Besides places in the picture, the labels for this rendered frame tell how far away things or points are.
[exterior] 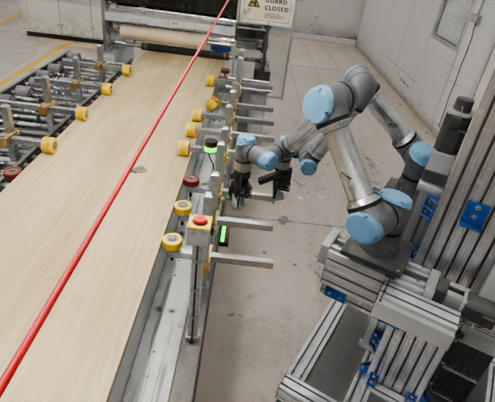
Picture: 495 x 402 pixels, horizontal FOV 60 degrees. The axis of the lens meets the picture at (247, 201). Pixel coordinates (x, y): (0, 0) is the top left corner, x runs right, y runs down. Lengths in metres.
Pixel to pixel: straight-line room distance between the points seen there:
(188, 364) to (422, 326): 0.80
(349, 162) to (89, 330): 0.96
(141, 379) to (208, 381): 0.80
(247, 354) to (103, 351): 1.27
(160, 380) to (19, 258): 0.66
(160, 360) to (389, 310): 0.83
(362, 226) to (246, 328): 1.39
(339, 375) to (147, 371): 1.01
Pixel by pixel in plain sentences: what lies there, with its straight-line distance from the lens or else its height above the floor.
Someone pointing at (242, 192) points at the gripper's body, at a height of 1.03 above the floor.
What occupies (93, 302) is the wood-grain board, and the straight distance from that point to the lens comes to 1.52.
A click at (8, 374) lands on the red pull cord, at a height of 1.64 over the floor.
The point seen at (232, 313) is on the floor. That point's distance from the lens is 2.70.
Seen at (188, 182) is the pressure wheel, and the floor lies 0.90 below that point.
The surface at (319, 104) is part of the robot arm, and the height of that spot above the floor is 1.54.
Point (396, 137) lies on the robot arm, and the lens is 2.07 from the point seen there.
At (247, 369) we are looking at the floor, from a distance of 2.46.
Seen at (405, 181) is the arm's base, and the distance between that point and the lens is 2.03.
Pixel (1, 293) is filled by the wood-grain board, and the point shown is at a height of 0.90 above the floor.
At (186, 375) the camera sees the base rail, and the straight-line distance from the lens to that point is 1.56.
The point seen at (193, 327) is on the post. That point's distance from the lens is 1.59.
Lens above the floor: 1.98
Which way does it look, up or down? 32 degrees down
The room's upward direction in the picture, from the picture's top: 8 degrees clockwise
